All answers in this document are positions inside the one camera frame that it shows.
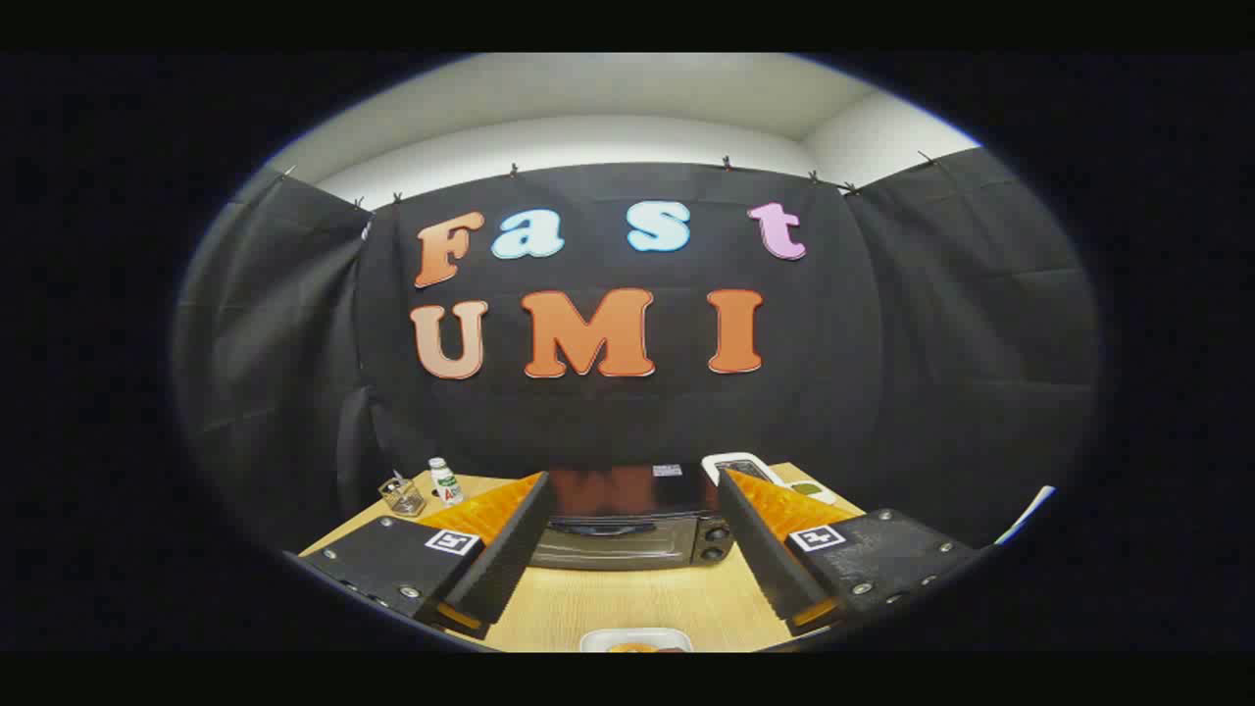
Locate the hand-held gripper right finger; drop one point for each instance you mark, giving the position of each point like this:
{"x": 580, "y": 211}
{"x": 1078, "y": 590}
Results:
{"x": 760, "y": 544}

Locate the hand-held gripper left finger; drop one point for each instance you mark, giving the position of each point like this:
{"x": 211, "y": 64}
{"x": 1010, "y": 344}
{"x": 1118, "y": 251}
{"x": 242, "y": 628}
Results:
{"x": 510, "y": 549}

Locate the black toaster oven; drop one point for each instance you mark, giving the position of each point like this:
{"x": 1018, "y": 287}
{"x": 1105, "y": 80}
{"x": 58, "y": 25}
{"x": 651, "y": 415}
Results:
{"x": 627, "y": 490}

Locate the white slot toaster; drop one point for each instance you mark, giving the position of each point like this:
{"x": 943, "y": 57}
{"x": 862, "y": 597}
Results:
{"x": 714, "y": 461}

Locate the small white dish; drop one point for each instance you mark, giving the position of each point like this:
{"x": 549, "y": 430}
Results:
{"x": 809, "y": 488}

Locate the white bottle with green label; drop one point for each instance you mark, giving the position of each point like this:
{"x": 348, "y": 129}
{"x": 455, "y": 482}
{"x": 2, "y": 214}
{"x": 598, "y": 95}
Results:
{"x": 446, "y": 482}

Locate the white plate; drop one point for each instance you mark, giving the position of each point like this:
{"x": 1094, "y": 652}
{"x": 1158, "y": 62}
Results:
{"x": 600, "y": 639}

